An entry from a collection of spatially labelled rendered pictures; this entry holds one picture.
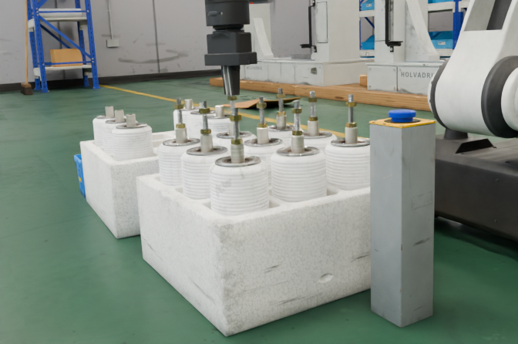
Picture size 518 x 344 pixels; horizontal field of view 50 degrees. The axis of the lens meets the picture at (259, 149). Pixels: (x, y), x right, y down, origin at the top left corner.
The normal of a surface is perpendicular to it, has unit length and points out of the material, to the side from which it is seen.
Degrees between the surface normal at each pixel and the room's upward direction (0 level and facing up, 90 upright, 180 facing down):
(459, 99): 90
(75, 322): 0
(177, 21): 90
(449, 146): 45
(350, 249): 90
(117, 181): 90
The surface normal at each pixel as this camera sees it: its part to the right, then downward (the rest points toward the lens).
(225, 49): -0.60, 0.18
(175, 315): -0.04, -0.98
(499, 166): -0.66, -0.59
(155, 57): 0.48, 0.15
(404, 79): -0.88, 0.13
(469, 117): -0.75, 0.59
